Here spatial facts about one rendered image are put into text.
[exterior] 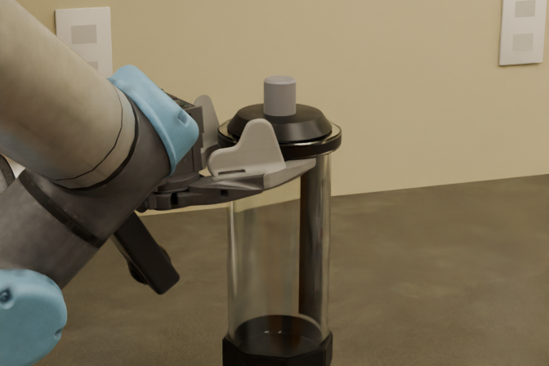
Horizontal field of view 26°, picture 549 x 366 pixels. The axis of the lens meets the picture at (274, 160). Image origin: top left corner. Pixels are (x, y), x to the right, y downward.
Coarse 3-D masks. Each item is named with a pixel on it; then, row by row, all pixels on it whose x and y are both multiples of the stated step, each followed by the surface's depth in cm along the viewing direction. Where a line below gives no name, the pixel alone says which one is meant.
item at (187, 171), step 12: (192, 108) 94; (192, 156) 97; (180, 168) 96; (192, 168) 97; (168, 180) 96; (180, 180) 95; (192, 180) 96; (156, 192) 95; (168, 192) 95; (144, 204) 96; (156, 204) 95; (168, 204) 95
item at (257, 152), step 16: (256, 128) 96; (272, 128) 97; (240, 144) 97; (256, 144) 97; (272, 144) 97; (208, 160) 97; (224, 160) 97; (240, 160) 97; (256, 160) 97; (272, 160) 98; (304, 160) 99; (224, 176) 97; (272, 176) 97; (288, 176) 98
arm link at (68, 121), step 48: (0, 0) 60; (0, 48) 60; (48, 48) 65; (0, 96) 62; (48, 96) 65; (96, 96) 71; (144, 96) 79; (0, 144) 67; (48, 144) 68; (96, 144) 72; (144, 144) 78; (192, 144) 82; (48, 192) 78; (96, 192) 77; (144, 192) 81; (96, 240) 80
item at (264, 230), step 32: (224, 128) 103; (288, 160) 99; (320, 160) 101; (288, 192) 101; (320, 192) 102; (256, 224) 102; (288, 224) 101; (320, 224) 103; (256, 256) 103; (288, 256) 102; (320, 256) 104; (256, 288) 103; (288, 288) 103; (320, 288) 105; (256, 320) 104; (288, 320) 104; (320, 320) 106; (256, 352) 105; (288, 352) 105
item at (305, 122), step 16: (272, 80) 102; (288, 80) 102; (272, 96) 102; (288, 96) 102; (240, 112) 103; (256, 112) 103; (272, 112) 102; (288, 112) 102; (304, 112) 103; (320, 112) 103; (240, 128) 101; (288, 128) 100; (304, 128) 100; (320, 128) 101
